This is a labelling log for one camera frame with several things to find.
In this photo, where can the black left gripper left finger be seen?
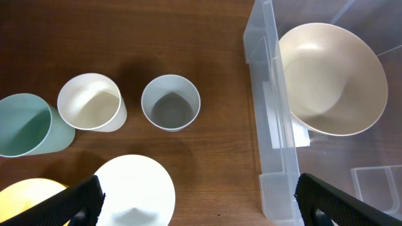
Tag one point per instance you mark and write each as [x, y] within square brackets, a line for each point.
[79, 205]

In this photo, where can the cream large bowl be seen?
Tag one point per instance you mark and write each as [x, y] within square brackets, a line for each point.
[335, 83]

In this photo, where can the white small bowl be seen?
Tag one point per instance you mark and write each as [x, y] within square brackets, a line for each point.
[139, 192]

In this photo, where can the clear plastic storage container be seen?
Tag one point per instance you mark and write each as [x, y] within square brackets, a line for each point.
[367, 165]

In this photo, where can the cream cup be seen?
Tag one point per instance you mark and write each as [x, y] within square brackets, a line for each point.
[92, 102]

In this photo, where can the mint green cup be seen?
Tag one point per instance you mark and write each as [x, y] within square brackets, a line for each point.
[30, 126]

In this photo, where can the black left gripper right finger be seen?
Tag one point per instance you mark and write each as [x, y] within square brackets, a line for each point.
[323, 204]

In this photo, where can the grey cup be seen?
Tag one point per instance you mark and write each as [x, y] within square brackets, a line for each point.
[171, 102]

